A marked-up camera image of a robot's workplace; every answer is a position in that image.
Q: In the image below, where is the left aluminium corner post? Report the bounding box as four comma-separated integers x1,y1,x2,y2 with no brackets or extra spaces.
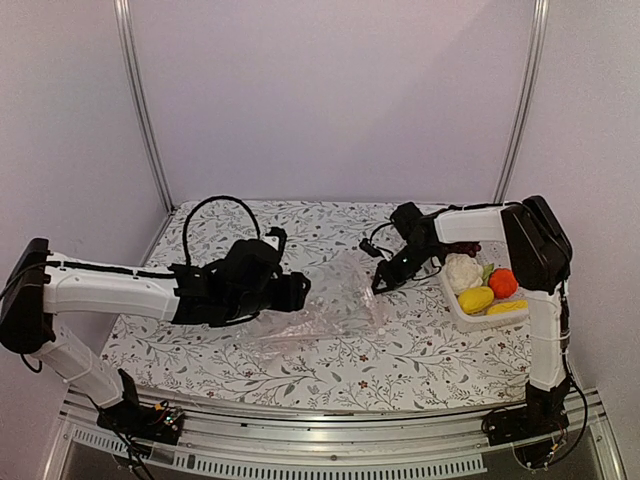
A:
113,0,175,214

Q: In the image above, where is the dark red grapes toy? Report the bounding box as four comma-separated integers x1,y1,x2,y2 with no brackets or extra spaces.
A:
445,242,482,257

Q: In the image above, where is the clear zip top bag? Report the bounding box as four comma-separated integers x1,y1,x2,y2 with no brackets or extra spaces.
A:
238,251,388,362

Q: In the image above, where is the white cauliflower toy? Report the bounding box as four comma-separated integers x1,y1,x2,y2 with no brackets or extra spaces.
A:
444,253,484,295

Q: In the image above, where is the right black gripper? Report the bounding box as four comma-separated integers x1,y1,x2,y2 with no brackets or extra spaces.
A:
370,241,439,294

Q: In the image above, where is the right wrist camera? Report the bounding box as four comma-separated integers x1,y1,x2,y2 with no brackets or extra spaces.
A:
359,238,378,257

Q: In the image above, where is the yellow banana toy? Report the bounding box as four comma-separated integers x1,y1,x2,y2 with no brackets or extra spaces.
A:
486,300,528,315

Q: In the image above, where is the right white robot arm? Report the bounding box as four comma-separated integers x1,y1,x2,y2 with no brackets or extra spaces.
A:
372,195,573,393

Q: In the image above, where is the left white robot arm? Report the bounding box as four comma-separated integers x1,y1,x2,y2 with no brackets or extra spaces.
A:
1,238,311,434

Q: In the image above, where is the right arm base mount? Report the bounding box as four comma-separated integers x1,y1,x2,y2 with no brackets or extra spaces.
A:
481,379,570,469

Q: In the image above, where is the left black looped cable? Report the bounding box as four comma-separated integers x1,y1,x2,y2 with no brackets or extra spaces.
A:
181,196,262,266

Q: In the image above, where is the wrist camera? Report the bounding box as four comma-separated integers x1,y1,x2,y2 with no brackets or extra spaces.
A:
263,226,287,256
359,238,378,257

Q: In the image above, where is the aluminium front rail frame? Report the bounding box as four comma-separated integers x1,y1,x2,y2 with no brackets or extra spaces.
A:
42,384,626,480

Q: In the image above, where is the floral patterned table mat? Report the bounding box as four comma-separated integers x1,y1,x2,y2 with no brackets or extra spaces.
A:
101,201,530,410

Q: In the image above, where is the white perforated plastic basket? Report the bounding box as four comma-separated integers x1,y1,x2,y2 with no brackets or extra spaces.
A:
438,242,528,333

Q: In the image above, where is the orange pumpkin toy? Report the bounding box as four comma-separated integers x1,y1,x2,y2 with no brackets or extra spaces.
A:
488,268,519,300

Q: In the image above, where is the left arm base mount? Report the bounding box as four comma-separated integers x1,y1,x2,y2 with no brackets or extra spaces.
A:
97,369,185,446

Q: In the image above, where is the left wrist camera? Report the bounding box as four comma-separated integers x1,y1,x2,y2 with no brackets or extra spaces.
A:
263,226,287,256

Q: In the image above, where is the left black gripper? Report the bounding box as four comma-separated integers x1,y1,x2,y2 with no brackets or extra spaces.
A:
225,270,311,322

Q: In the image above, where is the yellow lemon toy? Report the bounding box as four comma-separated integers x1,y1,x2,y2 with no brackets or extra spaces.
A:
458,286,495,315

